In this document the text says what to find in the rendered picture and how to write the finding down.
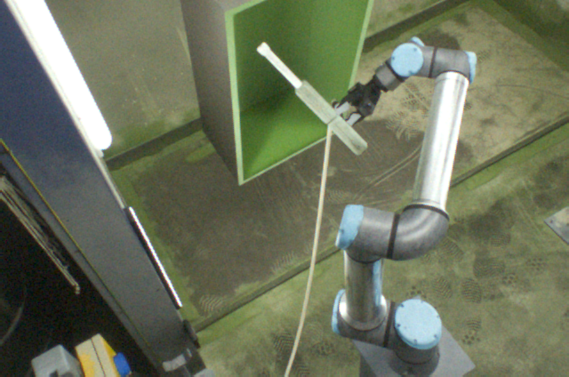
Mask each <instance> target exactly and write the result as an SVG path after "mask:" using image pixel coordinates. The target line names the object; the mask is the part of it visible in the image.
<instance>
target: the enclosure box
mask: <svg viewBox="0 0 569 377"><path fill-rule="evenodd" d="M373 1H374V0H180V4H181V9H182V15H183V20H184V27H185V32H186V37H187V38H188V48H189V53H190V59H191V65H192V70H193V75H194V81H195V87H196V97H197V102H199V107H200V113H201V119H202V125H203V129H204V133H205V134H206V136H207V139H208V140H209V141H210V142H211V144H212V146H213V147H214V149H215V150H216V152H218V153H219V155H220V157H221V159H222V160H223V163H224V164H225V165H226V166H227V168H228V170H229V171H230V173H231V174H232V176H233V177H234V179H235V181H236V183H237V184H238V185H241V184H243V183H245V182H247V181H249V180H250V179H252V178H254V177H256V176H258V175H260V174H262V173H263V172H266V171H268V170H270V169H272V168H273V167H275V166H277V165H279V164H282V163H283V162H284V161H285V160H286V159H288V158H291V157H293V156H295V155H297V154H299V153H300V152H302V151H303V150H305V149H307V148H310V147H312V146H313V145H316V144H317V143H319V142H321V141H323V140H325V139H327V131H328V124H326V123H325V122H324V121H323V120H322V119H321V118H320V117H319V116H318V115H317V114H316V112H314V111H313V110H312V109H311V108H310V107H309V106H308V105H307V104H306V103H305V102H304V101H303V100H302V99H301V98H300V97H299V96H298V95H297V94H296V89H295V86H294V85H293V84H292V82H291V81H289V80H288V79H287V78H286V77H285V76H284V75H283V74H282V73H281V72H280V71H279V70H278V68H277V67H276V66H275V65H274V64H273V63H272V62H271V61H270V60H269V59H268V58H266V57H265V56H263V55H261V54H260V53H259V51H258V47H259V46H260V45H261V44H262V43H265V44H267V45H268V46H269V48H270V51H271V52H273V53H274V54H275V55H276V56H277V57H278V58H279V59H280V60H281V61H282V62H283V64H284V65H285V66H286V67H287V68H288V70H289V71H291V72H292V73H293V74H294V75H295V76H296V77H297V78H298V79H299V80H300V81H302V80H304V79H306V81H307V82H308V83H309V84H310V85H311V86H312V87H313V88H315V89H316V90H317V92H318V93H319V94H320V95H321V96H322V97H323V98H324V99H325V100H326V101H327V102H328V103H329V104H330V105H331V103H332V100H333V99H336V100H337V101H338V102H339V103H341V100H342V99H343V98H344V97H345V96H347V95H348V92H347V91H348V90H349V89H350V88H351V87H352V86H353V83H354V80H355V76H356V72H357V69H358V64H359V61H360V57H361V52H362V48H363V44H364V40H365V32H366V29H367V25H368V20H370V17H371V12H372V8H373Z"/></svg>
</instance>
